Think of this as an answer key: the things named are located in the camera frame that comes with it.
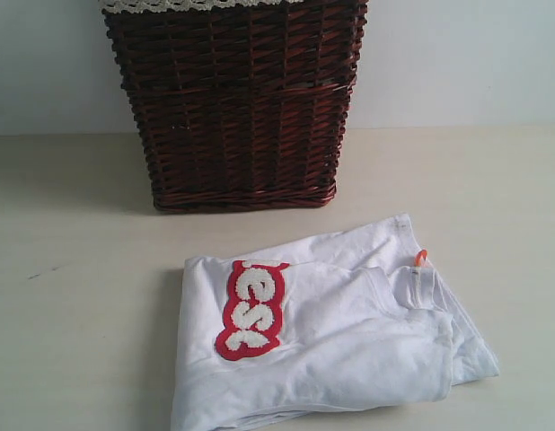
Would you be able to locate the grey lace-trimmed basket liner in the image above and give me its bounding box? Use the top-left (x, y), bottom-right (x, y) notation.
top-left (99, 0), bottom-right (303, 13)

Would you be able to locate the white t-shirt red lettering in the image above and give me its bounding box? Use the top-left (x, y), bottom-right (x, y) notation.
top-left (171, 214), bottom-right (499, 430)

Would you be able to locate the dark red wicker basket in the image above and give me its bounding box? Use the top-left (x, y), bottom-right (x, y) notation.
top-left (101, 0), bottom-right (367, 213)

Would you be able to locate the orange perforated tag loop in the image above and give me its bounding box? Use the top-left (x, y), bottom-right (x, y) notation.
top-left (414, 249), bottom-right (427, 268)

